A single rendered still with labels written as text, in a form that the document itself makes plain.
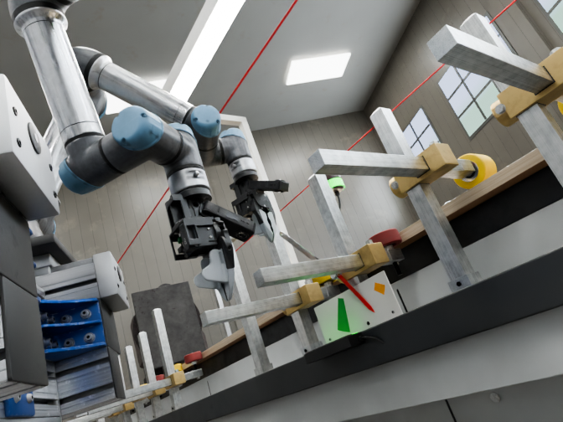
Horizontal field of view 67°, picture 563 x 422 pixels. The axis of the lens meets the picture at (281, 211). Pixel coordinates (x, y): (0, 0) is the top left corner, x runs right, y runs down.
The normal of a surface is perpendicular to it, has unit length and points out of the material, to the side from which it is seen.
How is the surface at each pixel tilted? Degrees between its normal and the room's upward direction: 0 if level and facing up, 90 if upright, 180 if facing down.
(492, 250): 90
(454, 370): 90
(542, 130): 90
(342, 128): 90
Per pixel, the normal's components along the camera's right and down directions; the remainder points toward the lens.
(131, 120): -0.36, -0.23
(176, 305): 0.35, -0.46
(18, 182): 0.32, 0.88
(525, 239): -0.78, 0.04
